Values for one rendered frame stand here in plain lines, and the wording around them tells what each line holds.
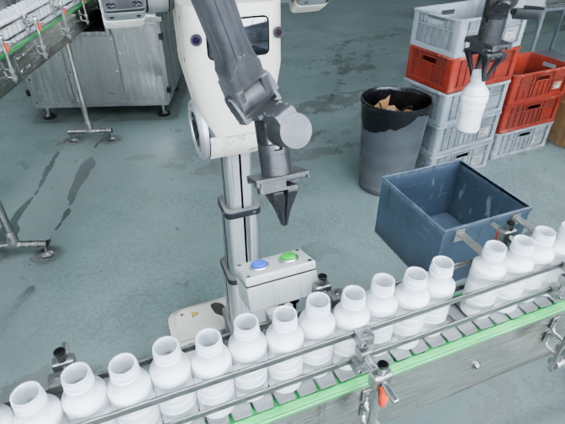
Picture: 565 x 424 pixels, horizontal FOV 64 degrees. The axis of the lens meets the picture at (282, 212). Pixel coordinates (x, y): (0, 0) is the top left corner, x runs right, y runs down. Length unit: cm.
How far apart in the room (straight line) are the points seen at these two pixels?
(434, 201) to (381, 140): 130
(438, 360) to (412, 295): 17
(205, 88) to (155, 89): 324
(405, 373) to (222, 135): 68
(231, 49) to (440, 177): 108
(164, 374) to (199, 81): 66
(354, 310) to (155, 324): 167
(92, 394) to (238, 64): 51
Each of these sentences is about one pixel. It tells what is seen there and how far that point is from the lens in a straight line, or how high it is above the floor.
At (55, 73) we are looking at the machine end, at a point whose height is 43.
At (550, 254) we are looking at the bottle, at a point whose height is 113.
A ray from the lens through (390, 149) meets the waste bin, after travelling 295.
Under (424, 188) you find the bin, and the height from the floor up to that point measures 86.
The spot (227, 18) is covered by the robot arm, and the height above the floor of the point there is 154.
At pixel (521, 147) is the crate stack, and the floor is 4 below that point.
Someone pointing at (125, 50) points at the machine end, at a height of 62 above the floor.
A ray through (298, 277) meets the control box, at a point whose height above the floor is 110.
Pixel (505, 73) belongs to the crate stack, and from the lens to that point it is 348.
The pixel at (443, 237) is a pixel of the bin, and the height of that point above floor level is 93.
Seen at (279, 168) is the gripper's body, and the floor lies 129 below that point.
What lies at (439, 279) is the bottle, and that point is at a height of 114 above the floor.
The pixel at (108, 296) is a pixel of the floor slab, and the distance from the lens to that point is 252.
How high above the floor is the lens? 168
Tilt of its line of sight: 35 degrees down
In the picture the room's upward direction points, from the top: straight up
